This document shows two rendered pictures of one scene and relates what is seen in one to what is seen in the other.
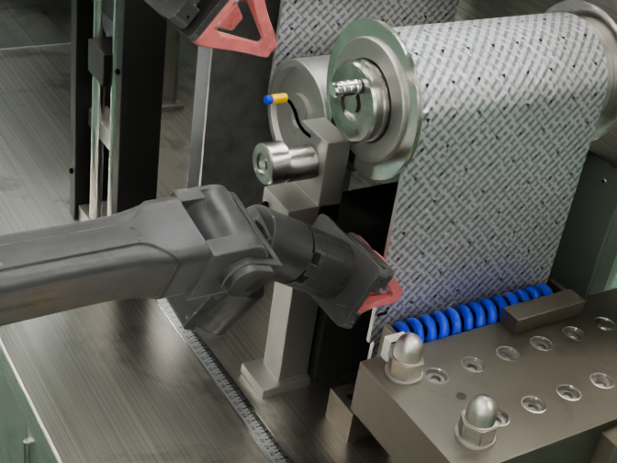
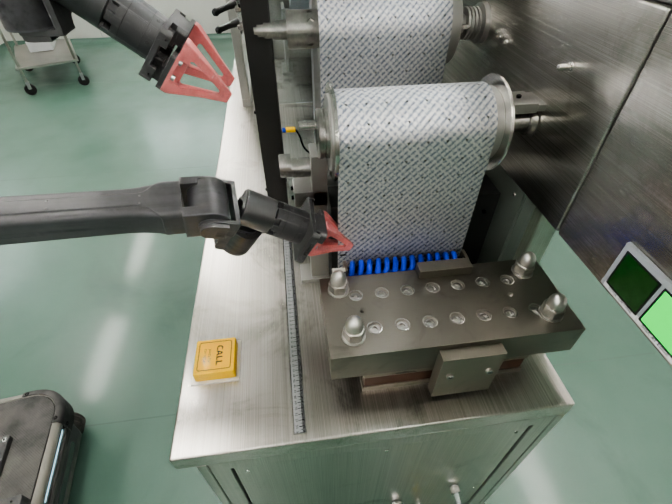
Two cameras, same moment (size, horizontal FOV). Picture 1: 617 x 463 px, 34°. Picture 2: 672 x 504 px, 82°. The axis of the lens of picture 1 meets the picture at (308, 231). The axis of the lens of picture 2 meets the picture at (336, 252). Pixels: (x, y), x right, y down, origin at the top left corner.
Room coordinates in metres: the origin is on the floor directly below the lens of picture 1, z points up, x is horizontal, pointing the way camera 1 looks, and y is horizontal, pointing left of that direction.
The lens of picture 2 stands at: (0.35, -0.31, 1.53)
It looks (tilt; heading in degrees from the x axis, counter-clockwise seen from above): 43 degrees down; 28
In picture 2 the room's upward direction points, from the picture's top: straight up
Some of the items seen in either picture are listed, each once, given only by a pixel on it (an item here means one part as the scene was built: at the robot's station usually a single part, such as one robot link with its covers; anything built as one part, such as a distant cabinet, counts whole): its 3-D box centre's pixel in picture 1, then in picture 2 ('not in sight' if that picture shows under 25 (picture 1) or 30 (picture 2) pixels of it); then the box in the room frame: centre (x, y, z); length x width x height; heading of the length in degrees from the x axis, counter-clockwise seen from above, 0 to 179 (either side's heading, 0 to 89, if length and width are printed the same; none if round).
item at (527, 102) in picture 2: not in sight; (521, 100); (1.03, -0.28, 1.28); 0.06 x 0.05 x 0.02; 125
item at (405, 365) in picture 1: (408, 354); (338, 281); (0.74, -0.11, 1.05); 0.04 x 0.04 x 0.04
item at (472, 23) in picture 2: not in sight; (465, 23); (1.23, -0.13, 1.33); 0.07 x 0.07 x 0.07; 35
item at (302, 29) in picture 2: not in sight; (302, 29); (1.04, 0.12, 1.33); 0.06 x 0.06 x 0.06; 35
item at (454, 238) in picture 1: (478, 242); (405, 223); (0.87, -0.17, 1.10); 0.23 x 0.01 x 0.18; 125
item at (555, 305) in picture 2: not in sight; (555, 304); (0.86, -0.43, 1.05); 0.04 x 0.04 x 0.04
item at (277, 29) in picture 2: not in sight; (270, 30); (1.01, 0.17, 1.33); 0.06 x 0.03 x 0.03; 125
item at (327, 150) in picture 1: (289, 265); (310, 221); (0.86, 0.01, 1.05); 0.06 x 0.05 x 0.31; 125
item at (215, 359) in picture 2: not in sight; (216, 358); (0.59, 0.06, 0.91); 0.07 x 0.07 x 0.02; 35
